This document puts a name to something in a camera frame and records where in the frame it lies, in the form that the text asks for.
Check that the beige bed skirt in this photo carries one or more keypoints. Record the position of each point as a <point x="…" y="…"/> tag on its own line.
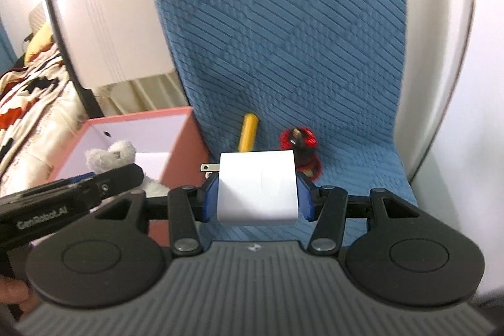
<point x="145" y="94"/>

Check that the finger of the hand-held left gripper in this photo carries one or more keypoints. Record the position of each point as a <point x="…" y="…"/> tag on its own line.
<point x="120" y="175"/>

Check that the blue textured mat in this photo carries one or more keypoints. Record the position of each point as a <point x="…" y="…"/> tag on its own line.
<point x="275" y="37"/>

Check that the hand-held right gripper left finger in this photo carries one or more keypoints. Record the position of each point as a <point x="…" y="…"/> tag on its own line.
<point x="209" y="199"/>

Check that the pink cardboard box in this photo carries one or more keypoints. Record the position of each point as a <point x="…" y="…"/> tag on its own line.
<point x="185" y="147"/>

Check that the person's left hand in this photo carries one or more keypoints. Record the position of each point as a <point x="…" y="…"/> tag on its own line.
<point x="13" y="293"/>

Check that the white plush toy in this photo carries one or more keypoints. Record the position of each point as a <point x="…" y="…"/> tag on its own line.
<point x="112" y="157"/>

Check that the yellow pillow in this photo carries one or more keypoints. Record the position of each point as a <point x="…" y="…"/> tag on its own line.
<point x="38" y="42"/>

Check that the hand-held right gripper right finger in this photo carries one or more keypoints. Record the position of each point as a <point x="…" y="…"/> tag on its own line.
<point x="305" y="199"/>

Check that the printed blanket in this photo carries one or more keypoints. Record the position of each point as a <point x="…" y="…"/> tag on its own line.
<point x="31" y="111"/>

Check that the yellow lighter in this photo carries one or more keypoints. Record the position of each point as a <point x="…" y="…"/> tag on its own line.
<point x="249" y="132"/>

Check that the red and black figurine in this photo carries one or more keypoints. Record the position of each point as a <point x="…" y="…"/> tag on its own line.
<point x="301" y="147"/>

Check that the white charger plug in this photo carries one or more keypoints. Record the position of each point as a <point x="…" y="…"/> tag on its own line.
<point x="256" y="187"/>

